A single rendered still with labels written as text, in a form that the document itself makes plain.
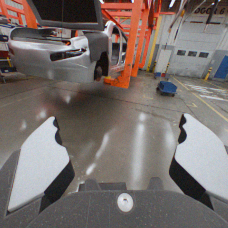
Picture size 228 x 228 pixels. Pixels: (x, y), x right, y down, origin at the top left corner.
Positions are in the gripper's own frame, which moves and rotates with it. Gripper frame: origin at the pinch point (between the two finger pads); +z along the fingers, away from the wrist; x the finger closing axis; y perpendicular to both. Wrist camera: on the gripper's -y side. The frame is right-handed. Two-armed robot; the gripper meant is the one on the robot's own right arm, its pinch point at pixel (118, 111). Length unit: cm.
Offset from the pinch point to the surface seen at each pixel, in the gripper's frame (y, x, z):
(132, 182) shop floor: 126, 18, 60
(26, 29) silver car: -56, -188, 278
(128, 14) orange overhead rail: -203, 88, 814
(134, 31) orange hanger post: -45, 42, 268
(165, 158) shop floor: 133, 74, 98
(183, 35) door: -121, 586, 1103
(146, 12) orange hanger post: -118, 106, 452
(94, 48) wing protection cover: -14, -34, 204
